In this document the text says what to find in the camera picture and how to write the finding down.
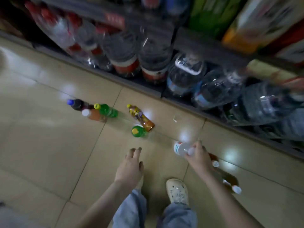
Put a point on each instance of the yellow shelf edge strip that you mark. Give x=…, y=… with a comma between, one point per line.
x=275, y=76

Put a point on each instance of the green bottle yellow cap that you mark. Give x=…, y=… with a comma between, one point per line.
x=138, y=131
x=108, y=110

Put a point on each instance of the person's left hand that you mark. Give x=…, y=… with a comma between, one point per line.
x=129, y=171

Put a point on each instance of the drinks shelf unit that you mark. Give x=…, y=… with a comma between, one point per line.
x=190, y=42

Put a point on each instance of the iced tea bottle yellow cap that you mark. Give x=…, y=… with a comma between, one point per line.
x=141, y=118

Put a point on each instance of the person's right forearm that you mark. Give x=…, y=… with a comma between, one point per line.
x=232, y=206

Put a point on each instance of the orange tea bottle white cap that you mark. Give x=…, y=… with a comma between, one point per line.
x=213, y=160

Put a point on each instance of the person's left forearm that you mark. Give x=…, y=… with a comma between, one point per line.
x=104, y=209

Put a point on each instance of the person's right hand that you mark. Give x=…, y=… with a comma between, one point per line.
x=202, y=161

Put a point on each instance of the person's white shoe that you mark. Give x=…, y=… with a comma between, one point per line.
x=177, y=191

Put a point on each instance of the dark bottle blue cap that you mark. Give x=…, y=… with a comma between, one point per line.
x=76, y=105

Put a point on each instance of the amber bottle white cap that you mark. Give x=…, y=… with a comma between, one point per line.
x=232, y=182

